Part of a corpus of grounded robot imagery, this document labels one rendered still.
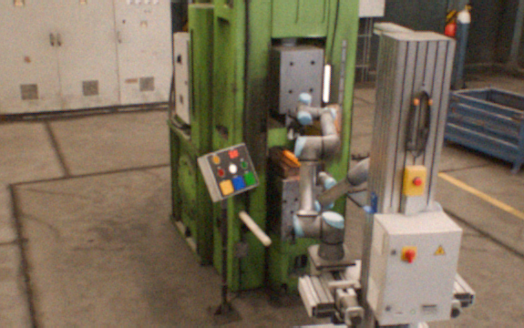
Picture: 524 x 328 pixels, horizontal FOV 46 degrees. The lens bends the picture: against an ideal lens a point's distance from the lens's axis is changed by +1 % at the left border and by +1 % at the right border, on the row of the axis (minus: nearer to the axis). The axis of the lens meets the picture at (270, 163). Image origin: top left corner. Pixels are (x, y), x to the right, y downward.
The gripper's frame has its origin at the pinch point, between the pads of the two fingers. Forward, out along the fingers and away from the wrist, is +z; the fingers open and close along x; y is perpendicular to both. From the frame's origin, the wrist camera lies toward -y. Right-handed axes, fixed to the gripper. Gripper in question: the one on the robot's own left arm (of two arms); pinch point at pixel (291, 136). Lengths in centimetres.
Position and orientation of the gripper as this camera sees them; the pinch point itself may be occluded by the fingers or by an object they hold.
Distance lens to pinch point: 384.9
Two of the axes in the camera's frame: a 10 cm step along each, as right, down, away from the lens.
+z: -1.9, 6.9, 7.0
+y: 3.5, 7.2, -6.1
